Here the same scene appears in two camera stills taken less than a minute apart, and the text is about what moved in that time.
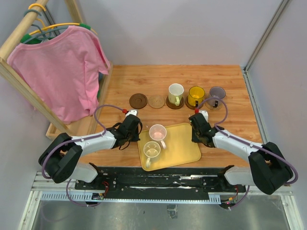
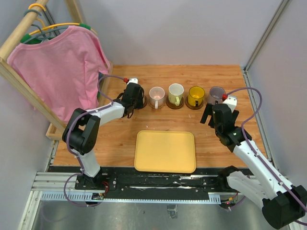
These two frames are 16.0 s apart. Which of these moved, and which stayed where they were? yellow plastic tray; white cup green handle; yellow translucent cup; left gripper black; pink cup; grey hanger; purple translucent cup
Moved: pink cup; left gripper black; yellow plastic tray
Stayed: grey hanger; white cup green handle; yellow translucent cup; purple translucent cup
